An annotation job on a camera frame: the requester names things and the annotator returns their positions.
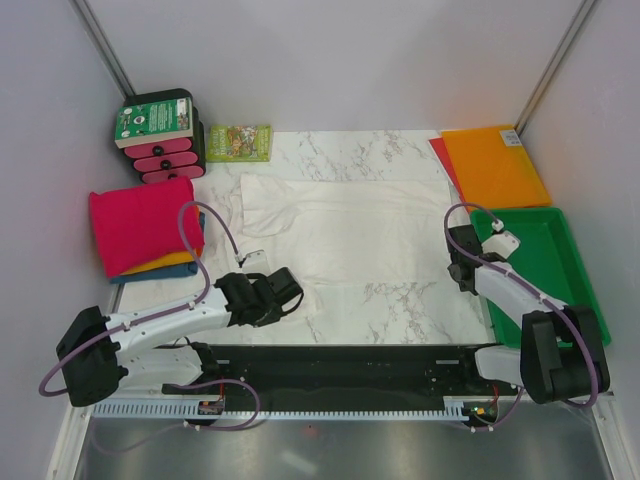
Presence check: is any white t shirt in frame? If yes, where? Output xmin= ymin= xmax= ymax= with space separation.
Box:
xmin=230 ymin=174 xmax=457 ymax=320

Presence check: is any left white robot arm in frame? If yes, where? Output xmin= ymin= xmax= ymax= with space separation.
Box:
xmin=56 ymin=267 xmax=304 ymax=407

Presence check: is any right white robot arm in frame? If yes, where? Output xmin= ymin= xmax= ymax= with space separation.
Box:
xmin=444 ymin=225 xmax=610 ymax=408

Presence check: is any blue folded t shirt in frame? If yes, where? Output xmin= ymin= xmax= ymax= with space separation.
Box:
xmin=95 ymin=207 xmax=202 ymax=284

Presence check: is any yellow folded t shirt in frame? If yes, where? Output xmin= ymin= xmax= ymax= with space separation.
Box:
xmin=123 ymin=251 xmax=193 ymax=275

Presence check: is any green plastic tray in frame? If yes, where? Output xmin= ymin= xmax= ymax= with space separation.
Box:
xmin=493 ymin=207 xmax=611 ymax=346

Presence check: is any orange plastic board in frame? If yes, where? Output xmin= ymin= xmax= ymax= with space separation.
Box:
xmin=441 ymin=125 xmax=552 ymax=209

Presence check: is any red plastic board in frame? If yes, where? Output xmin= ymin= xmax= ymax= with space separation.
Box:
xmin=429 ymin=137 xmax=464 ymax=201

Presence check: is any pink folded t shirt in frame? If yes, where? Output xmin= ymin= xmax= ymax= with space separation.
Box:
xmin=89 ymin=177 xmax=194 ymax=278

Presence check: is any lime green picture book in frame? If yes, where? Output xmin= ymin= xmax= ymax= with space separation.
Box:
xmin=206 ymin=125 xmax=273 ymax=163

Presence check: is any black pink drawer unit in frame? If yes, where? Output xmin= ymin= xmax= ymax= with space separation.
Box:
xmin=117 ymin=88 xmax=206 ymax=184

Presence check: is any green book on drawers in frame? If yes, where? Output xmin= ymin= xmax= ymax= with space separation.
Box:
xmin=114 ymin=97 xmax=194 ymax=149

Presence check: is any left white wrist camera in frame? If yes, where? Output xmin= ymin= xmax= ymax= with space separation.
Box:
xmin=239 ymin=249 xmax=271 ymax=275

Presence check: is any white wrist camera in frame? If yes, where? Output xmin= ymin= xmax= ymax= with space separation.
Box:
xmin=239 ymin=249 xmax=271 ymax=275
xmin=482 ymin=220 xmax=521 ymax=261

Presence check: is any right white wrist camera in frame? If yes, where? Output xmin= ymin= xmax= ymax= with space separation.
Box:
xmin=482 ymin=220 xmax=521 ymax=261

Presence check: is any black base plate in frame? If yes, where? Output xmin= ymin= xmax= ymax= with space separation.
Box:
xmin=162 ymin=345 xmax=516 ymax=410

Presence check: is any white slotted cable duct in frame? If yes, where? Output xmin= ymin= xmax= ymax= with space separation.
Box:
xmin=92 ymin=397 xmax=478 ymax=421

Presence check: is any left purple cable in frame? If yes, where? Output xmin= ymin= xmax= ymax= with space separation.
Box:
xmin=38 ymin=200 xmax=266 ymax=456

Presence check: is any aluminium rail frame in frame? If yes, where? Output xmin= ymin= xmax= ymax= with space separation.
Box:
xmin=47 ymin=394 xmax=639 ymax=479

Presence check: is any right aluminium corner post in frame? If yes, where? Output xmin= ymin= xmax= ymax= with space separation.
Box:
xmin=514 ymin=0 xmax=601 ymax=136

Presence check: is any aluminium corner post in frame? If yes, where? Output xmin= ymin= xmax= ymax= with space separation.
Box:
xmin=514 ymin=0 xmax=601 ymax=136
xmin=69 ymin=0 xmax=135 ymax=97

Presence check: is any left aluminium corner post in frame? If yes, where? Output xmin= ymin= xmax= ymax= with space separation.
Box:
xmin=69 ymin=0 xmax=135 ymax=97

